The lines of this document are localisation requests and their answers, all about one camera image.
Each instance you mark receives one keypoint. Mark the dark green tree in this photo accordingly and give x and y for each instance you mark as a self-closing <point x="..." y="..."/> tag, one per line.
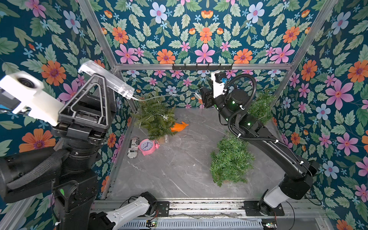
<point x="261" y="108"/>
<point x="231" y="162"/>

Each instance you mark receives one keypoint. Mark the pink alarm clock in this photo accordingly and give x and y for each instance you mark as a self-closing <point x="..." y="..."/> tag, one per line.
<point x="147" y="146"/>

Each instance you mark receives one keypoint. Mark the orange plush toy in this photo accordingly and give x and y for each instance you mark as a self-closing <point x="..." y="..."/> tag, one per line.
<point x="178" y="127"/>

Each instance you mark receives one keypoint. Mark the clear battery box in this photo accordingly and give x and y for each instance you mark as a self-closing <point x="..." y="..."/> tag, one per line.
<point x="91" y="68"/>

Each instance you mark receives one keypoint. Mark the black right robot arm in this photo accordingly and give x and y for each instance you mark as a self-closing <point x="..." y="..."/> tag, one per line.
<point x="299" y="173"/>

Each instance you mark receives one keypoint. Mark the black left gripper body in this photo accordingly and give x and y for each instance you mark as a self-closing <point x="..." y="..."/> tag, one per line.
<point x="82" y="126"/>

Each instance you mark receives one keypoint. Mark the light green fern christmas tree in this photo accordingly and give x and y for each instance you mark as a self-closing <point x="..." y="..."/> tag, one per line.
<point x="155" y="116"/>

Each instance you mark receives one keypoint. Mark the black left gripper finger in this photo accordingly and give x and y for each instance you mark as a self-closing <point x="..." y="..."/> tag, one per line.
<point x="83" y="105"/>
<point x="107" y="97"/>

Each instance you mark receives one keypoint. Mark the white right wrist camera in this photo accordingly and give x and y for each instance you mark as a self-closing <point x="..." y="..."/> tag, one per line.
<point x="218" y="84"/>

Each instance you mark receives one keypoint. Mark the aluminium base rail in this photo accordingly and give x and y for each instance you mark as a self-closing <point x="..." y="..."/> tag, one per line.
<point x="232" y="214"/>

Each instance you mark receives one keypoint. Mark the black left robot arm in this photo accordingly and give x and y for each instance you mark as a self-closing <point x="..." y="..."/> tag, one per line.
<point x="68" y="174"/>

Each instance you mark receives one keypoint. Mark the black hook rail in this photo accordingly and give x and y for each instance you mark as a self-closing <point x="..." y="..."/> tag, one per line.
<point x="202" y="67"/>

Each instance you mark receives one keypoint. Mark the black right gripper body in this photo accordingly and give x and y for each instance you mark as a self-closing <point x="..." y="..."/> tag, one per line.
<point x="208" y="97"/>

